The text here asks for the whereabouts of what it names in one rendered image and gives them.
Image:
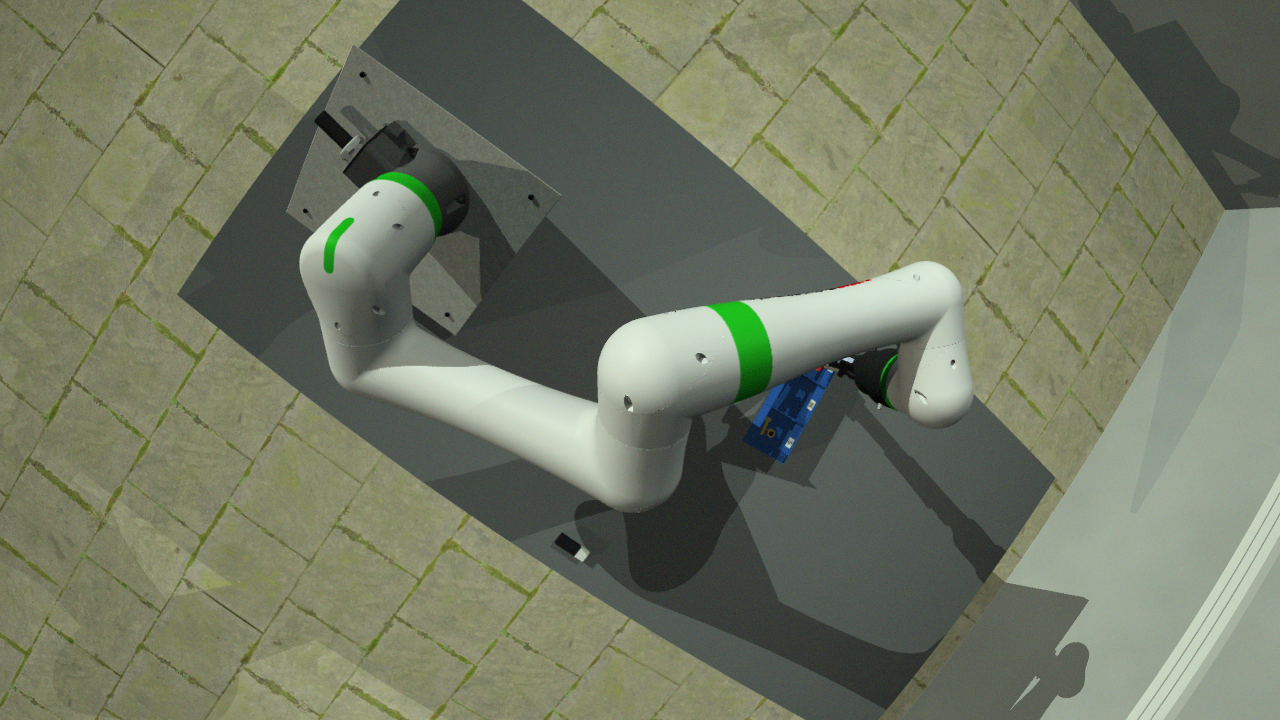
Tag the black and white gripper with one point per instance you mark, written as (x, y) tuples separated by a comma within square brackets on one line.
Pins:
[(856, 362)]

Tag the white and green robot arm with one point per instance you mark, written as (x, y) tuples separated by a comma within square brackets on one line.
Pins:
[(655, 374)]

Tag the blue three-compartment bin rack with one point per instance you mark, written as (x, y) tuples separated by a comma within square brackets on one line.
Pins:
[(794, 400)]

